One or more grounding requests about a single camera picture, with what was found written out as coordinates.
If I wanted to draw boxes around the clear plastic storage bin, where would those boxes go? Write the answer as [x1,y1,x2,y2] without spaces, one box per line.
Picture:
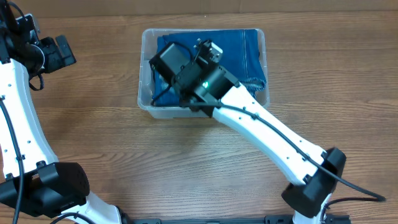
[137,29,270,119]

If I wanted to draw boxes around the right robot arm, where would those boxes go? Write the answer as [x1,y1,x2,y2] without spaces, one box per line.
[149,40,346,223]

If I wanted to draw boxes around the blue denim jeans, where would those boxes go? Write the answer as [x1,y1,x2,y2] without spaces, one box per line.
[150,29,267,106]

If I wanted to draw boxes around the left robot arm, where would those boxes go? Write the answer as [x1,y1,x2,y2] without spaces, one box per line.
[1,1,130,223]

